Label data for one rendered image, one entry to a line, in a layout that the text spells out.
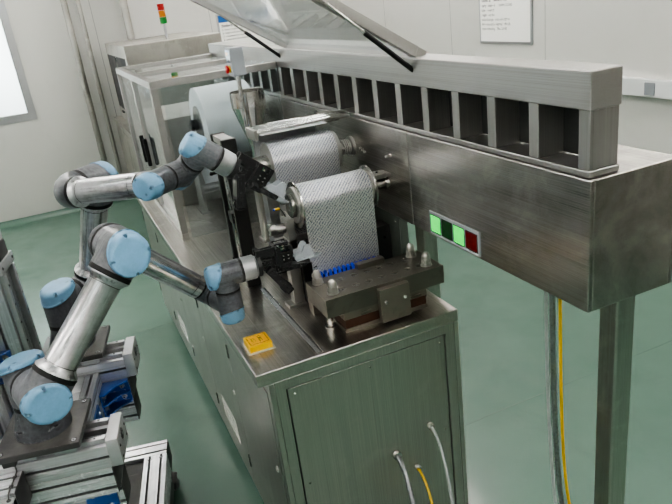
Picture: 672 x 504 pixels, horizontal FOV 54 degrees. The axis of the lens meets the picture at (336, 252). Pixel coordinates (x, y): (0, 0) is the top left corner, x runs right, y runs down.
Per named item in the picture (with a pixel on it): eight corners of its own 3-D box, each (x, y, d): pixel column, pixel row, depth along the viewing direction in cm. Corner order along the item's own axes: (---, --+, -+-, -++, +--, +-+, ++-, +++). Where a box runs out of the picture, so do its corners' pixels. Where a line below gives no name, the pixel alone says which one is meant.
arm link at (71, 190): (29, 182, 199) (145, 167, 175) (58, 172, 208) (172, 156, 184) (43, 218, 203) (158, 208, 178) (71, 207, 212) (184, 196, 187)
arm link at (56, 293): (40, 325, 224) (28, 289, 219) (70, 307, 235) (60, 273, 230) (64, 329, 219) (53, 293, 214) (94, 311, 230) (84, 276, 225)
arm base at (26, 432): (9, 449, 177) (-2, 418, 173) (22, 417, 190) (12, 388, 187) (67, 436, 179) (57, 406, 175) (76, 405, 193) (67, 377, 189)
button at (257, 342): (244, 344, 198) (242, 337, 197) (265, 337, 200) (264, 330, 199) (250, 354, 192) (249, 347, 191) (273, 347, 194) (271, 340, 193)
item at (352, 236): (313, 276, 209) (305, 222, 202) (378, 258, 217) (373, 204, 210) (314, 277, 208) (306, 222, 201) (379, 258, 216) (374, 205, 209)
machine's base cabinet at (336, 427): (166, 317, 432) (136, 192, 401) (259, 290, 454) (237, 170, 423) (307, 609, 214) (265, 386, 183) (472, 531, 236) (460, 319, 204)
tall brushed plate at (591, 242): (219, 129, 410) (210, 80, 399) (261, 121, 419) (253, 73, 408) (580, 316, 142) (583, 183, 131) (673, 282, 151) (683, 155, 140)
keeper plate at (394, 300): (379, 321, 199) (376, 288, 195) (408, 311, 203) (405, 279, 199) (383, 324, 197) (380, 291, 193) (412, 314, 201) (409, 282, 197)
